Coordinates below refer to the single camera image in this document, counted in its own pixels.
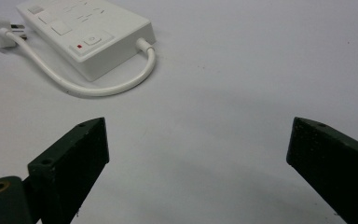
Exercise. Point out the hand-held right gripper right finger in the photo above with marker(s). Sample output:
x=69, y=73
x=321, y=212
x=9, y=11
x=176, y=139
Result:
x=332, y=168

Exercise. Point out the white power strip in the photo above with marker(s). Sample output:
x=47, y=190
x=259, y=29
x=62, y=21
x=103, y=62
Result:
x=84, y=31

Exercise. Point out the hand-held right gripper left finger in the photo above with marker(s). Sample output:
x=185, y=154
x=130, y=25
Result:
x=71, y=165

